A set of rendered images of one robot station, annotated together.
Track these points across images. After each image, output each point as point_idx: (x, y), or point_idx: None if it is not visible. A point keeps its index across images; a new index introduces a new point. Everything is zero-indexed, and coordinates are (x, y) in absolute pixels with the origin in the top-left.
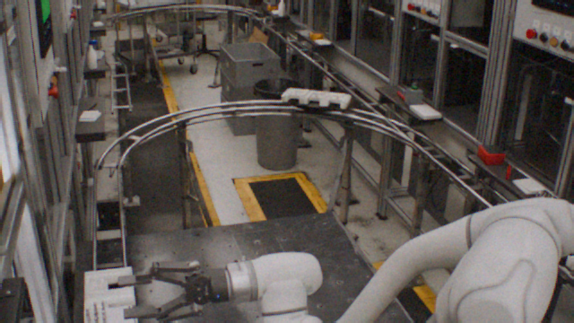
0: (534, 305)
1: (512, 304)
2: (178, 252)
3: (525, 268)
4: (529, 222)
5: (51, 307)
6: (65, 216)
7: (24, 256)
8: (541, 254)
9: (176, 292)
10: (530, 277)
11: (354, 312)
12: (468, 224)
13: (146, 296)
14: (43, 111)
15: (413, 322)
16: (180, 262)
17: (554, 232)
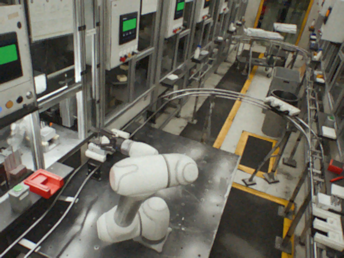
0: (125, 181)
1: (116, 175)
2: (164, 141)
3: (132, 168)
4: (163, 159)
5: (84, 131)
6: (125, 108)
7: (78, 109)
8: (147, 168)
9: None
10: (131, 171)
11: None
12: None
13: None
14: (112, 64)
15: (221, 213)
16: (110, 130)
17: (172, 169)
